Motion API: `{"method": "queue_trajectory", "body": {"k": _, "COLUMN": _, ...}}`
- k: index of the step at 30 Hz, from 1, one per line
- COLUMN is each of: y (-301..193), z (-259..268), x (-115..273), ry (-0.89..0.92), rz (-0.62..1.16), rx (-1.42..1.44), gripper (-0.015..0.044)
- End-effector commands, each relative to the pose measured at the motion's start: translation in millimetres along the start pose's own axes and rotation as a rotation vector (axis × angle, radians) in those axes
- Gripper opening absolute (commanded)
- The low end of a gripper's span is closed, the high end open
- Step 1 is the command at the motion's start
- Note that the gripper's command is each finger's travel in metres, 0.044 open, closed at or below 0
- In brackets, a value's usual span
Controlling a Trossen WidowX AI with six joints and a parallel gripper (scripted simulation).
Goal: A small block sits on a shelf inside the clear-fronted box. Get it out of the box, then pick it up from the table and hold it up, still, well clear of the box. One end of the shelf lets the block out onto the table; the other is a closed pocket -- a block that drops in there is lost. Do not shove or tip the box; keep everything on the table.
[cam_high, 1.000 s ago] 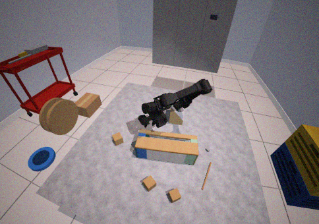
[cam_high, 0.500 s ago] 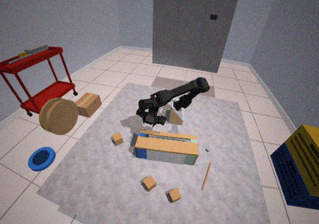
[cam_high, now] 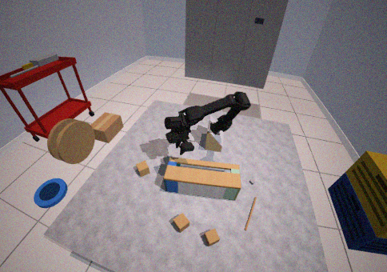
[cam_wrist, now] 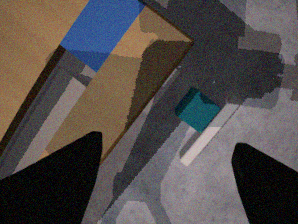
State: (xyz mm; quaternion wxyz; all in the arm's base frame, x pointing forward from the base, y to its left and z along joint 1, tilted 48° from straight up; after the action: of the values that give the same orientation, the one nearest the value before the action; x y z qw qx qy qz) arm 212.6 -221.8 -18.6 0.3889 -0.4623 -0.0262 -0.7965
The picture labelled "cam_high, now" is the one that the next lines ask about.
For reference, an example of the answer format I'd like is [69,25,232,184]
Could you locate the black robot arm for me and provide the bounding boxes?
[165,91,251,143]

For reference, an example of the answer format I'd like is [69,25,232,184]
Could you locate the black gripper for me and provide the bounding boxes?
[175,128,194,155]

